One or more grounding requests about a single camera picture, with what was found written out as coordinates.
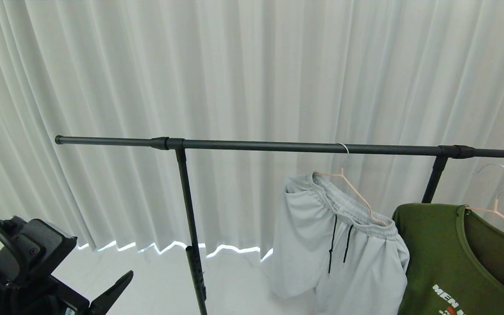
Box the pale grey shorts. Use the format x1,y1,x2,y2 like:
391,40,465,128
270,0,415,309
263,172,410,315

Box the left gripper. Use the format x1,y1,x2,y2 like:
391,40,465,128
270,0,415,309
0,262,134,315

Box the pink clothes hanger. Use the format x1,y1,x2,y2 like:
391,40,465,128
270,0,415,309
315,143,388,227
466,164,504,239

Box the green garment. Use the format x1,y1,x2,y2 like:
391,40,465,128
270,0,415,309
392,203,504,315

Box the black clothes rack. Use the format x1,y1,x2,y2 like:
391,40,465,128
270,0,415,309
55,135,504,315

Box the white curtain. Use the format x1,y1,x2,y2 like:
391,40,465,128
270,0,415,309
0,0,504,263

